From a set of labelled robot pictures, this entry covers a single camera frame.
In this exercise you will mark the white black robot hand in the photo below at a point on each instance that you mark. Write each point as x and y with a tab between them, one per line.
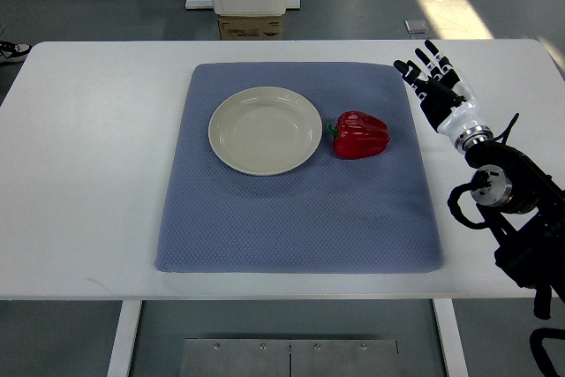
448	103

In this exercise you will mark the red bell pepper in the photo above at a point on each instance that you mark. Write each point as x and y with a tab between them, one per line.
358	135

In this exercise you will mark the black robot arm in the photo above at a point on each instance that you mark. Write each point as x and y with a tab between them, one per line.
510	195

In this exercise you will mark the grey floor outlet plate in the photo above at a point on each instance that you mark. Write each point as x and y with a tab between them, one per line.
416	26

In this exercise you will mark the cream round plate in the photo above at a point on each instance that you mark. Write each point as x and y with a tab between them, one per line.
265	131

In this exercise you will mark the metal floor plate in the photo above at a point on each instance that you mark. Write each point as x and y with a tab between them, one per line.
290	357

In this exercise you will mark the blue textured mat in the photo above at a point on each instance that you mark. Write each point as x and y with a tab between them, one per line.
367	216

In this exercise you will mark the cardboard box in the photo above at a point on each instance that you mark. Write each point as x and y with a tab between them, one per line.
250	28

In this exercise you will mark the right white table leg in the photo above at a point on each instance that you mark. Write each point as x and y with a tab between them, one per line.
451	344

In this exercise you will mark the white table leg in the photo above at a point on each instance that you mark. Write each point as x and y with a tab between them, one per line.
125	337
451	344

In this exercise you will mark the left white table leg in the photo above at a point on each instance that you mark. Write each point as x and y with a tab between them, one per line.
125	337

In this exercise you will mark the black white sneaker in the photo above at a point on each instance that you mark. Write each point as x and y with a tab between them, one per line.
11	52

